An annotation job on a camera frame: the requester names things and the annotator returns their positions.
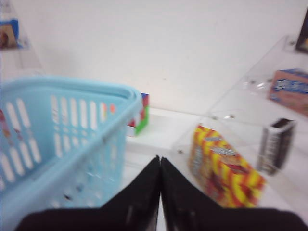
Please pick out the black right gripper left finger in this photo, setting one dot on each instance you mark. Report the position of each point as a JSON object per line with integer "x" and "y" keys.
{"x": 135, "y": 208}

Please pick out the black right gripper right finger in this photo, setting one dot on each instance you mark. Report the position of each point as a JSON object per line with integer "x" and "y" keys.
{"x": 188, "y": 209}

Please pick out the light blue plastic basket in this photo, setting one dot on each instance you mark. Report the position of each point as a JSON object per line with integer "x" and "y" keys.
{"x": 74, "y": 139}

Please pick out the black white tissue pack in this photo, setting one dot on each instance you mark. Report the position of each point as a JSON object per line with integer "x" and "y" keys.
{"x": 276, "y": 142}

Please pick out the red yellow striped snack bag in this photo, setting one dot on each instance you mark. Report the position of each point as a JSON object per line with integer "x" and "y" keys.
{"x": 222, "y": 173}

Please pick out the multicolour puzzle cube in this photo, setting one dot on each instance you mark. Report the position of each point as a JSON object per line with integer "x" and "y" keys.
{"x": 140, "y": 120}

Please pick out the right clear acrylic shelf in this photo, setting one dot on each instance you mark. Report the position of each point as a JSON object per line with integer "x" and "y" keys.
{"x": 240, "y": 116}

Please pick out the clear acrylic shelf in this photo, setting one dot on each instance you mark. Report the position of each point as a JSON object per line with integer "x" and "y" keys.
{"x": 240, "y": 116}
{"x": 16, "y": 50}

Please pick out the pink strawberry snack bag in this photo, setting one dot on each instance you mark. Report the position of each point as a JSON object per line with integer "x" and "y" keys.
{"x": 6, "y": 130}

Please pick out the blue orange cookie box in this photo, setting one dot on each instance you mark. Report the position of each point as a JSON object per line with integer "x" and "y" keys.
{"x": 289, "y": 88}

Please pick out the left clear acrylic shelf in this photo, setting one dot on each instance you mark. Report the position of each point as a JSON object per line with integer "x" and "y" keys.
{"x": 16, "y": 50}

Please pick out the black corn snack box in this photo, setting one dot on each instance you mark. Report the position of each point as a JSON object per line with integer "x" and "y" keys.
{"x": 302, "y": 41}

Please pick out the blue cookie bag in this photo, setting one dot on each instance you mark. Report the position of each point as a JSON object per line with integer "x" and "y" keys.
{"x": 9, "y": 34}

